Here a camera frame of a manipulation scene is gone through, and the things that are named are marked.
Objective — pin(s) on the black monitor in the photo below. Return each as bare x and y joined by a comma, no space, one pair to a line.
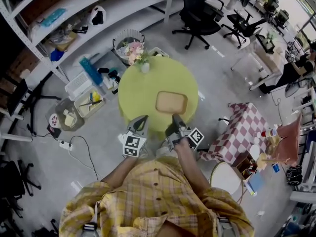
17,97

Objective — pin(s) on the white power strip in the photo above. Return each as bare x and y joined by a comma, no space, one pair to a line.
65,145

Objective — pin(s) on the black bag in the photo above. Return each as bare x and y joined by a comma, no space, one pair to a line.
294,175

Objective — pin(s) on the blue bag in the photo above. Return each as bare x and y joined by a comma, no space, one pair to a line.
57,55

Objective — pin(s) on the black office chair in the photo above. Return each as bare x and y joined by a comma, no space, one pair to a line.
14,179
197,11
242,26

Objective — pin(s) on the wooden box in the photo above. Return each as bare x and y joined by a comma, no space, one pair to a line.
244,167

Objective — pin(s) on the white round gold-frame chair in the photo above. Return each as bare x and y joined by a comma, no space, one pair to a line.
225,179

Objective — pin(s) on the white storage bin with tools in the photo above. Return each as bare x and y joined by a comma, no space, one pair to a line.
90,104

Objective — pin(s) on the round green-clothed table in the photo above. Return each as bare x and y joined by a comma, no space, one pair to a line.
148,92

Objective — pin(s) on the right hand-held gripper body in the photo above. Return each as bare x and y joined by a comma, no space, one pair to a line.
179,137

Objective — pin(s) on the teal long box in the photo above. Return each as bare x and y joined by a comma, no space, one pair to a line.
91,69

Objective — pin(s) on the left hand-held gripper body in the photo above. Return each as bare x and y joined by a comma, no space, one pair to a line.
130,144

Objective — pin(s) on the blue cup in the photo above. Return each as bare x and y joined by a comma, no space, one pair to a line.
276,168

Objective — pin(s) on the blue folder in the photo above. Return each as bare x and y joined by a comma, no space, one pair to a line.
255,183

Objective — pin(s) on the white vase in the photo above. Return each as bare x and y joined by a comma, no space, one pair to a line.
145,67

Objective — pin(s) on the black box with round label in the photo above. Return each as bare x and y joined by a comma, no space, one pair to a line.
53,131

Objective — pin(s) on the white perforated bin lid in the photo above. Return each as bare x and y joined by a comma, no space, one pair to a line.
79,84

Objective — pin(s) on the red checked cloth table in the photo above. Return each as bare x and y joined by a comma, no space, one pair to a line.
244,130

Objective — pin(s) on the person's right forearm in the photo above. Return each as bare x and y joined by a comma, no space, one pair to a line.
190,167

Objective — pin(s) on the white round reel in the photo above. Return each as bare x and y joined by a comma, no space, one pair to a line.
54,121

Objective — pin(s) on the cardboard box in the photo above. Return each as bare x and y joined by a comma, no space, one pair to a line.
65,42

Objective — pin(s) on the white desk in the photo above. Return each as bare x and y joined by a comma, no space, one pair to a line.
266,58

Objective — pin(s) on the teal packet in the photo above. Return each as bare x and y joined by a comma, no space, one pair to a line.
53,17

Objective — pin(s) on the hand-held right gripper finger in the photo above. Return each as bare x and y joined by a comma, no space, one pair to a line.
177,120

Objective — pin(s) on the white shelving rack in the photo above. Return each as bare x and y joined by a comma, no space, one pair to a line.
118,6

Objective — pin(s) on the pink flower bouquet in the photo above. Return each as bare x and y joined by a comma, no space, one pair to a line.
135,51

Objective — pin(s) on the small white storage bin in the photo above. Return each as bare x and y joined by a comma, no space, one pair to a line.
159,52

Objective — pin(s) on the person's left forearm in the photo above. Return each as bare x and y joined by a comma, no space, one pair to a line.
118,171

